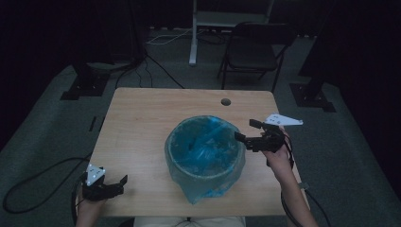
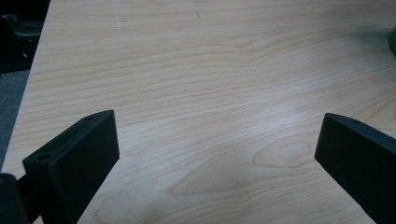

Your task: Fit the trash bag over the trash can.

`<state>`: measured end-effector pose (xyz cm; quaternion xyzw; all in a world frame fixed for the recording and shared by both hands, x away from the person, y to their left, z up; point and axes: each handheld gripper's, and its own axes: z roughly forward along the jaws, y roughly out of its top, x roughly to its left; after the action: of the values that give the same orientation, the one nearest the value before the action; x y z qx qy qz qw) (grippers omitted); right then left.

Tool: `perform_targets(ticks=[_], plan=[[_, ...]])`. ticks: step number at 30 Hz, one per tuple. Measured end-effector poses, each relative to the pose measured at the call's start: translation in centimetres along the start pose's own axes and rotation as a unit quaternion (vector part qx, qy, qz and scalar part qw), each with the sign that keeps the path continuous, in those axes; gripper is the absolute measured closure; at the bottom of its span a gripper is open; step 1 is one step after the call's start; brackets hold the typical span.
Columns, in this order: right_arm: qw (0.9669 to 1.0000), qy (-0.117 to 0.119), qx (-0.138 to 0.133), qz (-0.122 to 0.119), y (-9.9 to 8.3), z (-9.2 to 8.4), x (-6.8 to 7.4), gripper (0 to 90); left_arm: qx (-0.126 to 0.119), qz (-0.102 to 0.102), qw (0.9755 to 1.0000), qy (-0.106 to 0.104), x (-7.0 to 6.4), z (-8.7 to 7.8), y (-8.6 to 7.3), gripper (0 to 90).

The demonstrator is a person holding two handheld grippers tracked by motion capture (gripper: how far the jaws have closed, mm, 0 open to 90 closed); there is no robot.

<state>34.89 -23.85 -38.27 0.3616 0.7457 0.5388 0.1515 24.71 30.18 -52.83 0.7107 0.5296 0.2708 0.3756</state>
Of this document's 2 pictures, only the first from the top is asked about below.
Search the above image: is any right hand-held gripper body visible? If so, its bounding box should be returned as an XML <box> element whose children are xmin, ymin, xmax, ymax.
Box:
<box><xmin>252</xmin><ymin>113</ymin><xmax>305</xmax><ymax>154</ymax></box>

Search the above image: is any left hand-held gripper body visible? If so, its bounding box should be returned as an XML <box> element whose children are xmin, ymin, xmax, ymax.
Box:
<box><xmin>81</xmin><ymin>163</ymin><xmax>111</xmax><ymax>201</ymax></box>

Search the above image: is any blue plastic bag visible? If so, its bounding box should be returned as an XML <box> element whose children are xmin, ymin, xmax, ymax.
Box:
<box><xmin>164</xmin><ymin>114</ymin><xmax>247</xmax><ymax>205</ymax></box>

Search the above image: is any green plastic bin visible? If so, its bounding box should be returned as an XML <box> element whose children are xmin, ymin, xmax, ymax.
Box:
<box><xmin>165</xmin><ymin>115</ymin><xmax>246</xmax><ymax>191</ymax></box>

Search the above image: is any person's left hand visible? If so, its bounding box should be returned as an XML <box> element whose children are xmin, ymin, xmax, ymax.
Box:
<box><xmin>75</xmin><ymin>188</ymin><xmax>107</xmax><ymax>219</ymax></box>

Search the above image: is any person's right hand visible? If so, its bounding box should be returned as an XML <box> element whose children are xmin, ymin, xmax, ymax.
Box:
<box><xmin>260</xmin><ymin>126</ymin><xmax>293</xmax><ymax>179</ymax></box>

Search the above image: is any black folding chair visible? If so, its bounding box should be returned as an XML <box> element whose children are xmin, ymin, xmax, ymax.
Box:
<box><xmin>216</xmin><ymin>21</ymin><xmax>298</xmax><ymax>94</ymax></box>

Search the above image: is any black stand with base plate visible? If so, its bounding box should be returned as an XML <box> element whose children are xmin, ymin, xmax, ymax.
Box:
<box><xmin>288</xmin><ymin>0</ymin><xmax>338</xmax><ymax>114</ymax></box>
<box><xmin>60</xmin><ymin>0</ymin><xmax>149</xmax><ymax>102</ymax></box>

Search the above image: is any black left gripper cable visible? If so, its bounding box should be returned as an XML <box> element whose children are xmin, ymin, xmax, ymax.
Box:
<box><xmin>2</xmin><ymin>153</ymin><xmax>93</xmax><ymax>227</ymax></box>

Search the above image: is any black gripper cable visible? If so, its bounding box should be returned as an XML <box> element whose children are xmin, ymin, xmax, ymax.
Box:
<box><xmin>2</xmin><ymin>153</ymin><xmax>93</xmax><ymax>227</ymax></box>
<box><xmin>279</xmin><ymin>131</ymin><xmax>333</xmax><ymax>227</ymax></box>

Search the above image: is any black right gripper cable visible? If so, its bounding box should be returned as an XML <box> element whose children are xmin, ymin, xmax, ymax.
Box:
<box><xmin>279</xmin><ymin>131</ymin><xmax>333</xmax><ymax>227</ymax></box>

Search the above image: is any white metal desk frame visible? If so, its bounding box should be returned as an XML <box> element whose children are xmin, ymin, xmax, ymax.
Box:
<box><xmin>188</xmin><ymin>0</ymin><xmax>276</xmax><ymax>66</ymax></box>

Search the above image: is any black floor cable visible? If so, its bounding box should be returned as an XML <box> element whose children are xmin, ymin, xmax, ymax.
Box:
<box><xmin>113</xmin><ymin>53</ymin><xmax>186</xmax><ymax>90</ymax></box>

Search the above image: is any white floor cable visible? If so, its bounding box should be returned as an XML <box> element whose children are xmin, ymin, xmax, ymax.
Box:
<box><xmin>146</xmin><ymin>27</ymin><xmax>194</xmax><ymax>46</ymax></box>

